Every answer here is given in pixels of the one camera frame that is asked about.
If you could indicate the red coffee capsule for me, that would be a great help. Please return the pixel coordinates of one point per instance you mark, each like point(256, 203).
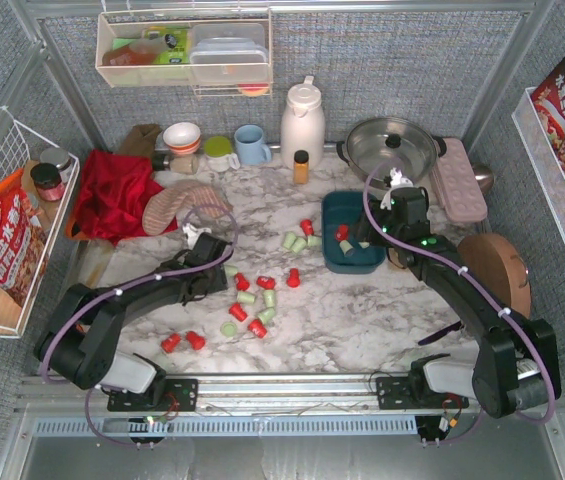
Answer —
point(257, 328)
point(169, 344)
point(241, 283)
point(237, 311)
point(306, 226)
point(342, 232)
point(293, 279)
point(196, 341)
point(266, 282)

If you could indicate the white striped bowl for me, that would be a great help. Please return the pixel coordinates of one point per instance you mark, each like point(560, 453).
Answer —
point(182, 138)

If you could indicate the white thermos jug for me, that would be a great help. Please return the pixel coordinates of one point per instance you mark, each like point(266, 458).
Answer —
point(303, 124)

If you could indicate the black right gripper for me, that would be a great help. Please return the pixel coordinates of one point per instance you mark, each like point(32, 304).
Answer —
point(369, 232)

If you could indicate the red cloth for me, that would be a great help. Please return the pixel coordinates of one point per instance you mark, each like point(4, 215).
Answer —
point(114, 191)

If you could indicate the pink egg tray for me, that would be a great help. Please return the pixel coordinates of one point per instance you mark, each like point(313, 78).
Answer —
point(454, 183)

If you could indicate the stainless steel pot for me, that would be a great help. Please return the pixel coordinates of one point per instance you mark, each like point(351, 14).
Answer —
point(375, 146)

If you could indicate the orange spice bottle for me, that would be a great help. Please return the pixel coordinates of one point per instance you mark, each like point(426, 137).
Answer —
point(301, 167)

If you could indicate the green lidded cup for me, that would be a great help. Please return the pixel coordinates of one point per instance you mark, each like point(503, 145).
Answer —
point(219, 154)

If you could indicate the white right wall basket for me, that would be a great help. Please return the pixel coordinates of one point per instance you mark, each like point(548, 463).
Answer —
point(542, 157)

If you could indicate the blue mug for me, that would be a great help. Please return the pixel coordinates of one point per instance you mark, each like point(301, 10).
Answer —
point(251, 147)

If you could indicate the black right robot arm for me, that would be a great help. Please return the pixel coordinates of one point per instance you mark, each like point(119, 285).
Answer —
point(517, 366)

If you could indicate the teal plastic storage basket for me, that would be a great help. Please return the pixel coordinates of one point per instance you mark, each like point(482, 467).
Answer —
point(345, 207)

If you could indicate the dark lidded jar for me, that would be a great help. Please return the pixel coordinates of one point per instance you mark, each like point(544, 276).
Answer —
point(48, 182)

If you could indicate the silver lidded jar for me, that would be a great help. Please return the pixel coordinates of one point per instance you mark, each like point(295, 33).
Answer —
point(60, 158)

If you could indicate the striped pink oven mitt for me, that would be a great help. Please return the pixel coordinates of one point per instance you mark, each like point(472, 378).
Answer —
point(159, 215)

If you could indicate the round wooden board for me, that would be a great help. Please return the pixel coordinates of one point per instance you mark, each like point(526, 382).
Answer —
point(495, 262)

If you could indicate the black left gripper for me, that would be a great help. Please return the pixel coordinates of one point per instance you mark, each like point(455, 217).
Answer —
point(219, 270)

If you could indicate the metal bowl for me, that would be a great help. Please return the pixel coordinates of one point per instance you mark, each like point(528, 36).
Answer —
point(484, 176)

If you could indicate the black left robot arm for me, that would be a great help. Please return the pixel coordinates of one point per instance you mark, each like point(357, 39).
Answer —
point(80, 340)

